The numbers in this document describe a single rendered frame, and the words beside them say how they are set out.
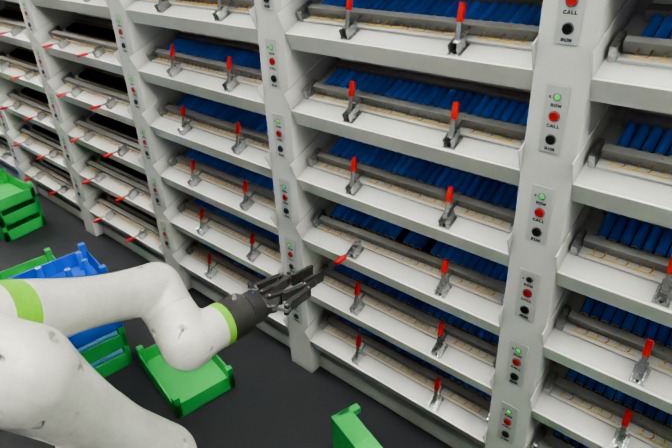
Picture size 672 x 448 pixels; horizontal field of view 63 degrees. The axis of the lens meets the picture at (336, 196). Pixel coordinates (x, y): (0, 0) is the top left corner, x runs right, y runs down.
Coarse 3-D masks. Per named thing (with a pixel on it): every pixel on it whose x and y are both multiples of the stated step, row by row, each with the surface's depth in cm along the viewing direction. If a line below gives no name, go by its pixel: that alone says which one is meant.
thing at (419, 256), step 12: (324, 216) 157; (336, 228) 154; (348, 228) 151; (372, 240) 147; (384, 240) 145; (396, 252) 143; (408, 252) 140; (420, 252) 139; (432, 264) 136; (468, 276) 130; (480, 276) 129; (492, 288) 128; (504, 288) 125
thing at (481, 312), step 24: (312, 216) 158; (312, 240) 155; (336, 240) 153; (360, 264) 145; (384, 264) 142; (408, 288) 137; (432, 288) 133; (456, 288) 131; (480, 288) 130; (456, 312) 130; (480, 312) 125
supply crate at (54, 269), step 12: (84, 252) 184; (48, 264) 178; (60, 264) 181; (72, 264) 184; (96, 264) 179; (12, 276) 172; (24, 276) 174; (36, 276) 177; (48, 276) 180; (60, 276) 180
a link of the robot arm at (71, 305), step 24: (144, 264) 111; (48, 288) 85; (72, 288) 89; (96, 288) 94; (120, 288) 99; (144, 288) 104; (168, 288) 108; (48, 312) 83; (72, 312) 88; (96, 312) 93; (120, 312) 98; (144, 312) 105
